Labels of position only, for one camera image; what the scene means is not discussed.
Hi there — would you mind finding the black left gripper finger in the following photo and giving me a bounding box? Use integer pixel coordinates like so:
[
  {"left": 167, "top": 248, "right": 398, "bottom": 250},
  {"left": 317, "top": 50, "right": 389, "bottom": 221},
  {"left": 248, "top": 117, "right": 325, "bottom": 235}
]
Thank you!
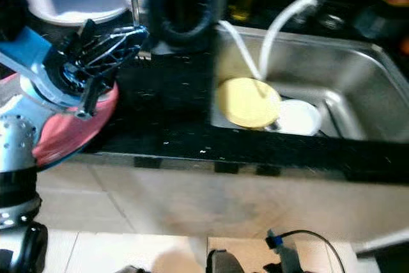
[
  {"left": 73, "top": 76, "right": 104, "bottom": 120},
  {"left": 67, "top": 19, "right": 150, "bottom": 81}
]

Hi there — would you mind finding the pale yellow plate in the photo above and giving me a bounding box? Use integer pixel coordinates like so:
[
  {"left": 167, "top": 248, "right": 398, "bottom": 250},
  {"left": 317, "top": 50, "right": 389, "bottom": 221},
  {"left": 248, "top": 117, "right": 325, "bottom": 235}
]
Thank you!
[{"left": 216, "top": 77, "right": 282, "bottom": 129}]

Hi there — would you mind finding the pink plate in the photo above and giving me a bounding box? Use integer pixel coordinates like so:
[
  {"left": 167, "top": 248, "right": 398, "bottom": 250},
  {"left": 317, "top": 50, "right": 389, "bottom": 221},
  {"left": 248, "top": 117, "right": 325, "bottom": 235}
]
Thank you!
[{"left": 0, "top": 72, "right": 121, "bottom": 170}]

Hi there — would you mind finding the dark left robot foot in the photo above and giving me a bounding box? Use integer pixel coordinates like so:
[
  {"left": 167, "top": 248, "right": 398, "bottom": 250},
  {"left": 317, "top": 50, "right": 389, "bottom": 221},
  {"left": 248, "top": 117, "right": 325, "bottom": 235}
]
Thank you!
[{"left": 118, "top": 265, "right": 155, "bottom": 273}]

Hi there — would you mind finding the dark robot foot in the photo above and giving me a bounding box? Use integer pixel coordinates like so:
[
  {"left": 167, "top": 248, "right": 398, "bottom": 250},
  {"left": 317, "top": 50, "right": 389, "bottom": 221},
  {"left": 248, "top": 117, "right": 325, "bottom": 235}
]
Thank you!
[
  {"left": 208, "top": 249, "right": 245, "bottom": 273},
  {"left": 118, "top": 265, "right": 155, "bottom": 273}
]

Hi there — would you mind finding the white bowl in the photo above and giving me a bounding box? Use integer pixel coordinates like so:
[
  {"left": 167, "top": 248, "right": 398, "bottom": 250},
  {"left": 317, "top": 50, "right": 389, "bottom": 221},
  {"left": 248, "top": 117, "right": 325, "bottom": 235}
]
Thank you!
[{"left": 272, "top": 99, "right": 323, "bottom": 137}]

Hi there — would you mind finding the dark right robot foot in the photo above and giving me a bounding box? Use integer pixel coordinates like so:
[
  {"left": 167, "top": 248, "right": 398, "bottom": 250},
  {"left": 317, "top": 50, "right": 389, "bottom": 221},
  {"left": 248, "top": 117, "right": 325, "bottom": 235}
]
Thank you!
[{"left": 208, "top": 249, "right": 245, "bottom": 273}]

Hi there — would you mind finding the stainless steel sink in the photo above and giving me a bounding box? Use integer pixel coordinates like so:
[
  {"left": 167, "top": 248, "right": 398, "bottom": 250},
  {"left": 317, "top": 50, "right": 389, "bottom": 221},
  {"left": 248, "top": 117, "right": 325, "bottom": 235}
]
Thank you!
[{"left": 210, "top": 22, "right": 409, "bottom": 144}]

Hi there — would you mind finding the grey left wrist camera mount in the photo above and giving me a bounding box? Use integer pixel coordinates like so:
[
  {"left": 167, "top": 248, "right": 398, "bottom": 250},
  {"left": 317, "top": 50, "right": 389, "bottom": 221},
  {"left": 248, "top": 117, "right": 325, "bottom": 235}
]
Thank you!
[{"left": 0, "top": 0, "right": 81, "bottom": 113}]

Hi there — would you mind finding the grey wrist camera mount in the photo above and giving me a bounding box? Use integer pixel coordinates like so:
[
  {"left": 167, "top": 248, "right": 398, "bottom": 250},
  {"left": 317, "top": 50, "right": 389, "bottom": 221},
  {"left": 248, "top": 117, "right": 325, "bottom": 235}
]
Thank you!
[
  {"left": 0, "top": 0, "right": 81, "bottom": 113},
  {"left": 268, "top": 230, "right": 305, "bottom": 273}
]

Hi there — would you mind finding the white hose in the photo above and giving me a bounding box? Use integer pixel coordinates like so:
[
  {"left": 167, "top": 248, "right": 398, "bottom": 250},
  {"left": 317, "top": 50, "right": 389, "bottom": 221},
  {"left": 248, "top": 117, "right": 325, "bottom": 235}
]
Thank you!
[{"left": 219, "top": 0, "right": 409, "bottom": 83}]

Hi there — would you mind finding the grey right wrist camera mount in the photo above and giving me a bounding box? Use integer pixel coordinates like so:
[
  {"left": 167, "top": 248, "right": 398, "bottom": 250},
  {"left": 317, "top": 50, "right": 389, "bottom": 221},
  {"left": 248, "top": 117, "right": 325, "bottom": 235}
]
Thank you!
[{"left": 268, "top": 230, "right": 305, "bottom": 273}]

